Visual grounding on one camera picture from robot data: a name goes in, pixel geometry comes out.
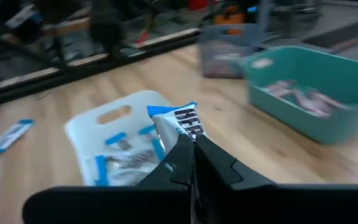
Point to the white blue Hershey's candy bar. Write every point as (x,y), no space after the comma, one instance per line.
(102,171)
(9,137)
(138,160)
(174,124)

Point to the orange shop vacuum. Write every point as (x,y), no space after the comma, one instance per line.
(228,18)

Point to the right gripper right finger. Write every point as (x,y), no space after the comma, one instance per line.
(219,174)

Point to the clear grey plastic bin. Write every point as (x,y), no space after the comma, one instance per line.
(219,59)

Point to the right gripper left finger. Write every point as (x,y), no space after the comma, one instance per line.
(176,165)

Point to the white plastic bin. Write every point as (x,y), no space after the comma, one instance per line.
(85,133)

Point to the green plastic bin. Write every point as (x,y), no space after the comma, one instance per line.
(291,112)

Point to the black metal table frame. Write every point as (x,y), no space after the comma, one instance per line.
(73,70)

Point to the Smarties candy roll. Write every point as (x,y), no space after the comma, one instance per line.
(280,88)
(331,99)
(309,104)

